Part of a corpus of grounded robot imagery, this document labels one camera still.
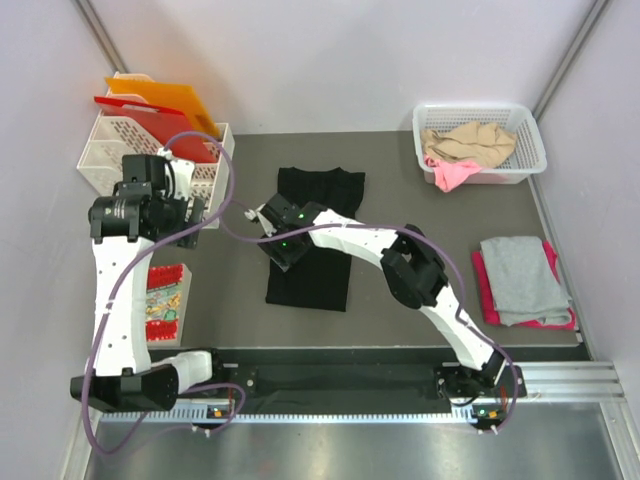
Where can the orange folder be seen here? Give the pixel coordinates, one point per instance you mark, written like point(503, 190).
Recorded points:
point(181, 97)

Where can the aluminium frame rail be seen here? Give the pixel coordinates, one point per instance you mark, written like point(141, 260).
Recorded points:
point(563, 381)

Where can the folded grey t-shirt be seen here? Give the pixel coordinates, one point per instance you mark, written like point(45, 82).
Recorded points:
point(522, 283)

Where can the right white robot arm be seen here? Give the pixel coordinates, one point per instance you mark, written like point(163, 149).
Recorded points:
point(414, 273)

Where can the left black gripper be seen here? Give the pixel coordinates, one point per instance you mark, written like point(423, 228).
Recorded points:
point(193, 217)

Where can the black t-shirt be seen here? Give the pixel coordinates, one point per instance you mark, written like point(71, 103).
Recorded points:
point(320, 280)

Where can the beige t-shirt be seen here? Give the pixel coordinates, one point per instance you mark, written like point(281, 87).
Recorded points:
point(489, 145)

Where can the red children's book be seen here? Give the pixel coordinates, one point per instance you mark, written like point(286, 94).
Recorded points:
point(167, 296)

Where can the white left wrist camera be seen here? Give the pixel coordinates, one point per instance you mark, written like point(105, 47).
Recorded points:
point(179, 174)

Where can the pink t-shirt in basket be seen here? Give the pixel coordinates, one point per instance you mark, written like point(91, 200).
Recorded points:
point(449, 175)

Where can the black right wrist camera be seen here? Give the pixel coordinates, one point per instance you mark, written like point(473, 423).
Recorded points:
point(279, 215)

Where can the red folder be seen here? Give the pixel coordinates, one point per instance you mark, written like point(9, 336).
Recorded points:
point(162, 123)

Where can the white plastic laundry basket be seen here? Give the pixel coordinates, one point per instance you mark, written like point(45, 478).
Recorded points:
point(529, 157)

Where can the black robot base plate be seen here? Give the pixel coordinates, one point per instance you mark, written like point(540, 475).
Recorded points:
point(397, 380)

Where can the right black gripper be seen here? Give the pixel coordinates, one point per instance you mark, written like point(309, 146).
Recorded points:
point(284, 261)

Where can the white slotted cable duct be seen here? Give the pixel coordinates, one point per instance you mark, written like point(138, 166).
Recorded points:
point(216, 412)

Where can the folded magenta t-shirt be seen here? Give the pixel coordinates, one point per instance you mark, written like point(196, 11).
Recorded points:
point(493, 317)

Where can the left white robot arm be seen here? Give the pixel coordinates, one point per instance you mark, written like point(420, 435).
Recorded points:
point(152, 202)

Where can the white perforated file organizer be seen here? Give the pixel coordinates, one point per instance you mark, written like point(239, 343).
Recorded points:
point(113, 137)

